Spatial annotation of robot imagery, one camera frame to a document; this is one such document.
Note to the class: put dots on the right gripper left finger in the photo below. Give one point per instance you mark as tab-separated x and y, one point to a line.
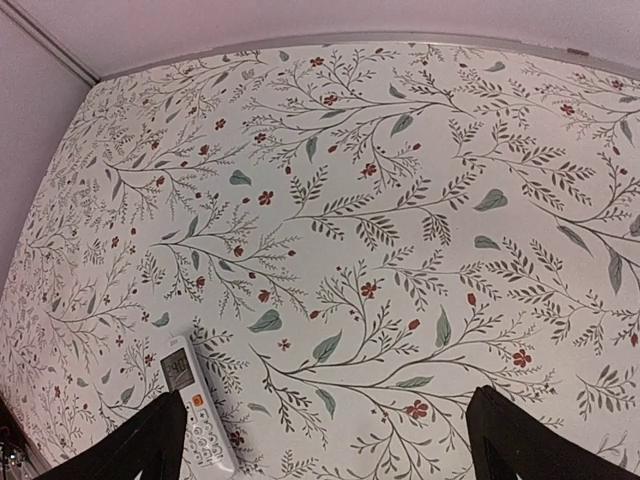
149	445

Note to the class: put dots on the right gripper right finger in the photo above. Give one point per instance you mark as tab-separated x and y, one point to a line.
508	443

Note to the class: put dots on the floral patterned table mat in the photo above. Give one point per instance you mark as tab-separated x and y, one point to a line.
354	238

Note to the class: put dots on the white remote control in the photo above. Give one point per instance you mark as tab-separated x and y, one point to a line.
208	451

